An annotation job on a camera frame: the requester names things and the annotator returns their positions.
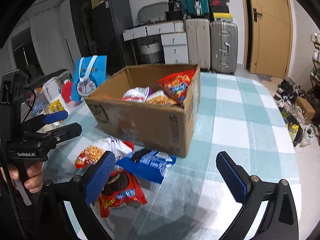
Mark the plaid blue tablecloth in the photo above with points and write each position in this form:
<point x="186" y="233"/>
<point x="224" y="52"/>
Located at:
<point x="236" y="115"/>

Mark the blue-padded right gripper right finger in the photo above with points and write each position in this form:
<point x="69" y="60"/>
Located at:
<point x="236" y="178"/>

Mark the blue Doraemon tote bag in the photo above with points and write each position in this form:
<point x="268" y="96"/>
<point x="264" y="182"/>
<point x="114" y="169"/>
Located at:
<point x="90" y="73"/>

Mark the dark grey refrigerator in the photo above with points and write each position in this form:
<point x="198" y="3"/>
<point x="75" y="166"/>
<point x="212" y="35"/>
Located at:
<point x="110" y="19"/>

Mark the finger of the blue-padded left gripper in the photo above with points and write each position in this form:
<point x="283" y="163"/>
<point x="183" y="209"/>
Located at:
<point x="55" y="117"/>
<point x="65" y="133"/>

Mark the red corn chips bag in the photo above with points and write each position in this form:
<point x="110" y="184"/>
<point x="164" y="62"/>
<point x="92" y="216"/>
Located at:
<point x="176" y="85"/>

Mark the black trash bin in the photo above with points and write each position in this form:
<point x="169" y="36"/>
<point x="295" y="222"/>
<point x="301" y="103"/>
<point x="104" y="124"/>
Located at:
<point x="293" y="126"/>

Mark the wooden door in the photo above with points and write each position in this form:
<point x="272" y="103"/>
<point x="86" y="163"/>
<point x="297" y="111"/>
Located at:
<point x="271" y="37"/>

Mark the white drawer desk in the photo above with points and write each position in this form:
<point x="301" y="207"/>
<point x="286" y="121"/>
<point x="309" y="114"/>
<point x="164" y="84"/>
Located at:
<point x="173" y="39"/>

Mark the orange white noodle snack packet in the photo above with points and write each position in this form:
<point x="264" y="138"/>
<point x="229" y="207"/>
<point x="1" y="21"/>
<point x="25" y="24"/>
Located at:
<point x="91" y="154"/>

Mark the woven laundry basket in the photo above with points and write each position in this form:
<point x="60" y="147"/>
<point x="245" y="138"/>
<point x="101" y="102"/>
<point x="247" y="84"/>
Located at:
<point x="150" y="53"/>

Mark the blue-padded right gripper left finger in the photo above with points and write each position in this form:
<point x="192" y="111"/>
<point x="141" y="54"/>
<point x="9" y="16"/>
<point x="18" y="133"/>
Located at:
<point x="97" y="175"/>

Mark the beige hard suitcase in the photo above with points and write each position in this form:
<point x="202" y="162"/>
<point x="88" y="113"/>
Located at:
<point x="198" y="42"/>

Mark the shoe rack with shoes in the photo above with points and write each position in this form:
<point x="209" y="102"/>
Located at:
<point x="314" y="75"/>

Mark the blue cookie packet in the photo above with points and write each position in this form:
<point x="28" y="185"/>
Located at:
<point x="147" y="164"/>

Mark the white electric kettle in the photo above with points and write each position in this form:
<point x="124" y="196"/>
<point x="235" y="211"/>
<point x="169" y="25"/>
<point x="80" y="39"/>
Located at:
<point x="51" y="89"/>

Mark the silver hard suitcase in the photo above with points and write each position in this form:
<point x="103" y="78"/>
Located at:
<point x="224" y="47"/>

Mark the red chocolate cookie packet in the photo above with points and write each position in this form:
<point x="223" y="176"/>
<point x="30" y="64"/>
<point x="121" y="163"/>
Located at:
<point x="121" y="189"/>

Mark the white red noodle packet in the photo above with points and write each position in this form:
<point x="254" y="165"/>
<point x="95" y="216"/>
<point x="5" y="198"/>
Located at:
<point x="138" y="94"/>

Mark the stacked shoe boxes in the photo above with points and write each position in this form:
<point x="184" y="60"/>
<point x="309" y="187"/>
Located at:
<point x="219" y="11"/>

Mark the brown cardboard box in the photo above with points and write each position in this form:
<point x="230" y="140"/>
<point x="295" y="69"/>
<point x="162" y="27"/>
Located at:
<point x="164" y="128"/>

